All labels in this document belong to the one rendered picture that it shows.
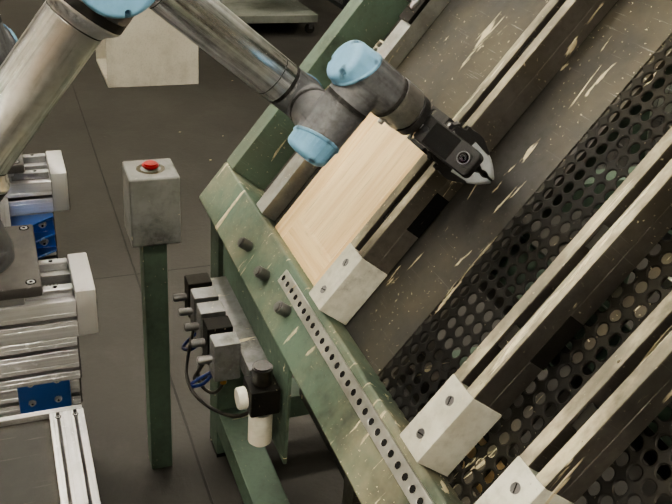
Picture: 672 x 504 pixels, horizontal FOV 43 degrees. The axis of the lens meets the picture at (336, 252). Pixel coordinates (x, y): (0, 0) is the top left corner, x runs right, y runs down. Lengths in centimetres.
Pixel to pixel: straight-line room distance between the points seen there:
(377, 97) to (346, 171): 52
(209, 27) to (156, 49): 429
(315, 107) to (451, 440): 54
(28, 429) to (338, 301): 115
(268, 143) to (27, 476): 102
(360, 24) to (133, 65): 362
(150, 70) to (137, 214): 363
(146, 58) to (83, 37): 444
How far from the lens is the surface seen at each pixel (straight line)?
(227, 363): 175
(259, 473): 229
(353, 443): 138
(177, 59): 566
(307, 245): 176
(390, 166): 170
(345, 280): 153
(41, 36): 119
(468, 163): 133
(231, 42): 135
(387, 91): 130
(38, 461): 234
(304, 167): 191
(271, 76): 138
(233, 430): 241
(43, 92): 120
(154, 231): 209
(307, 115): 132
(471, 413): 123
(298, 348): 158
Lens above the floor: 176
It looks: 29 degrees down
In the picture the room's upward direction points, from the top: 5 degrees clockwise
